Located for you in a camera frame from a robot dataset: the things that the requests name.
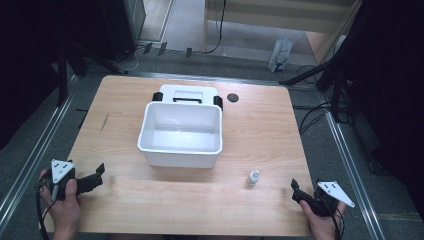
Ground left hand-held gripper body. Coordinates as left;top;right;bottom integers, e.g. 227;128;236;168
43;159;98;202

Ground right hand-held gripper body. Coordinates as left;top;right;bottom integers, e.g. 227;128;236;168
298;180;356;218

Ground small white dropper bottle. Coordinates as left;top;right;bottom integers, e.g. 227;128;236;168
245;169;261;188

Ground white plastic storage box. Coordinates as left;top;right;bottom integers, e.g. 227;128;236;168
136;83;224;170

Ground person's right hand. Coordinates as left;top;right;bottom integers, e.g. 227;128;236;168
299;199;347;240

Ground person's left hand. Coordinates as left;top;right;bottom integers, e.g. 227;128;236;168
39;169;83;240

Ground black tripod stand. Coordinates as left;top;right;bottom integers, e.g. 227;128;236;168
279;49;354;124
54;38;129;108

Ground black curtain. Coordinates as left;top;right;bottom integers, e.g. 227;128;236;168
328;0;424;214
0;0;111;151

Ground white paper bag blue print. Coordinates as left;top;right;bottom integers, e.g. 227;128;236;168
267;30;294;74

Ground dark cabinet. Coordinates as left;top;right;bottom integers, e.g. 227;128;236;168
99;0;148;63

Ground light wooden furniture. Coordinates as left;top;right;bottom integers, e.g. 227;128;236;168
202;0;363;66

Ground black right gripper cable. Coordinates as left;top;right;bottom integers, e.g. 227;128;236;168
318;194;346;240

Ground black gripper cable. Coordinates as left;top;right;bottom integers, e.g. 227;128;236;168
318;194;346;240
35;181;56;240

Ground metal floor rail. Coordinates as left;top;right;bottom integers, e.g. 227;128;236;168
318;91;389;240
0;75;80;231

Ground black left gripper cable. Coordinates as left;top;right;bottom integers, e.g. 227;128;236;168
35;181;56;240

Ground black floor cables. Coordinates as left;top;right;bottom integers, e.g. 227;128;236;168
292;63;336;135

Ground white floor cable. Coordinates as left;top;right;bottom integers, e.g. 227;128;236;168
120;46;143;73

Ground black hanging cable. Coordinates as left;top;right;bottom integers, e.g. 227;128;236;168
201;0;228;56

